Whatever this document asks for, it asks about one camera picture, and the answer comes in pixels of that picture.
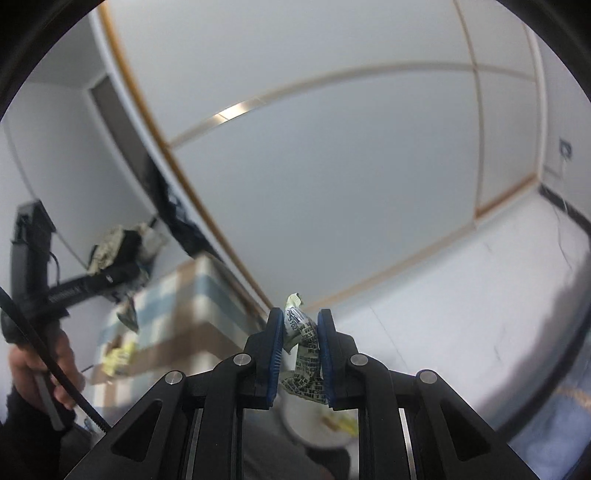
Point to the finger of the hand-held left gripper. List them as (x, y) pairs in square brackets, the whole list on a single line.
[(106, 281)]

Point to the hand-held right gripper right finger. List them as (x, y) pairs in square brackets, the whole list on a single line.
[(325, 360)]

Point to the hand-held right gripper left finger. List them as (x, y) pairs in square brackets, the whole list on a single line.
[(275, 355)]

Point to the green printed wrapper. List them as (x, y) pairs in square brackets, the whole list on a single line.
[(302, 364)]

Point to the large yellow wrapper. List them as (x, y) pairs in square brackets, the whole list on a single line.
[(341, 423)]

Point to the grey round trash bin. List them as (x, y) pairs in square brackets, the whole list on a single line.
[(314, 429)]

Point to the person's left hand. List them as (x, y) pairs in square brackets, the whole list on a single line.
[(60, 364)]

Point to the small yellow wrapper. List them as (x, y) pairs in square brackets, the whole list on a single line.
[(119, 359)]

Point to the checkered tablecloth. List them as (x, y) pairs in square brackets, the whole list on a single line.
[(194, 314)]

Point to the black hanging jacket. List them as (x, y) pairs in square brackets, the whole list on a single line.
[(180, 217)]

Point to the black open door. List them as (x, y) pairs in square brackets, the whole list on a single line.
[(120, 134)]

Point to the light blue blanket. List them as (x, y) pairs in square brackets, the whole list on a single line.
[(554, 424)]

